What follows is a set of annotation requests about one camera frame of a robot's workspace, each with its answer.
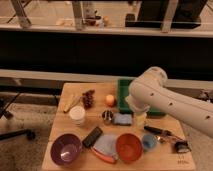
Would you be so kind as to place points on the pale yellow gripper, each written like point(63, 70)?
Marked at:
point(140, 120)

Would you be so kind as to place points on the dark purple grape bunch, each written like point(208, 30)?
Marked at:
point(88, 99)

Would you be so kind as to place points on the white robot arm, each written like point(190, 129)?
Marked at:
point(148, 91)

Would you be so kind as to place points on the small blue cup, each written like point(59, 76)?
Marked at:
point(149, 142)

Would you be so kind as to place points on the white paper cup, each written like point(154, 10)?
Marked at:
point(77, 115)

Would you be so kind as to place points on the blue sponge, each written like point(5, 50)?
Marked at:
point(122, 119)

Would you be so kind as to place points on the orange plastic bowl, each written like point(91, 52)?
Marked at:
point(129, 147)

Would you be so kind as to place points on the orange round fruit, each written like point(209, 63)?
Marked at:
point(110, 100)

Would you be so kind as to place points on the green plastic tray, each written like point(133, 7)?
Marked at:
point(123, 92)

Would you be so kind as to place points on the light blue cloth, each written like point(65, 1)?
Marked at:
point(106, 144)

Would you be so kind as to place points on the small black box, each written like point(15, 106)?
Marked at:
point(182, 147)

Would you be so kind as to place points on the orange carrot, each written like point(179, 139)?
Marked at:
point(103, 157)

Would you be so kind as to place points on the black rectangular remote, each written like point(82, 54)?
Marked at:
point(92, 137)

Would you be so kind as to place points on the yellow banana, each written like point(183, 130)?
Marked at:
point(73, 100)

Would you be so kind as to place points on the purple plastic bowl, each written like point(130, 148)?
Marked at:
point(65, 149)

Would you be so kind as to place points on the black chair base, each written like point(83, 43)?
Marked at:
point(30, 135)

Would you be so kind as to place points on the black handled tool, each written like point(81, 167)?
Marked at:
point(158, 131)

